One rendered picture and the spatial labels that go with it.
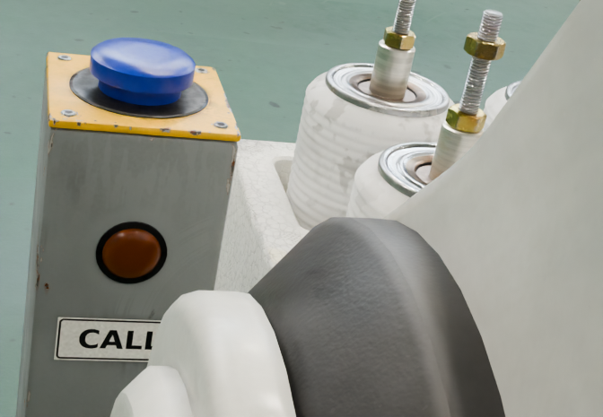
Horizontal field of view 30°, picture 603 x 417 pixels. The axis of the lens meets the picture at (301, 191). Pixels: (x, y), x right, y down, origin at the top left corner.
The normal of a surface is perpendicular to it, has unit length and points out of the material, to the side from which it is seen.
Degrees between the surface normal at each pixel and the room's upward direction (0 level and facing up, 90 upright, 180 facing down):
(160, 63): 3
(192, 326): 75
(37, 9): 0
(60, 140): 90
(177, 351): 90
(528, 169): 90
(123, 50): 0
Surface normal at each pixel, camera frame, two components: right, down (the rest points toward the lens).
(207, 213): 0.21, 0.46
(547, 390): -0.96, -0.06
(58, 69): 0.18, -0.89
